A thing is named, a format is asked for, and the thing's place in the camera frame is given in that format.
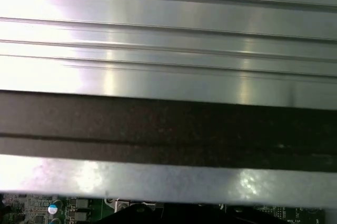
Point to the black open PC case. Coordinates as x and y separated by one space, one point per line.
158 129

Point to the green motherboard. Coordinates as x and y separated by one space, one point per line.
26 208

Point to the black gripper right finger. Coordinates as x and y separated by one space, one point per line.
242 218

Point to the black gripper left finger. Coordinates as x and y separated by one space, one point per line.
137 214

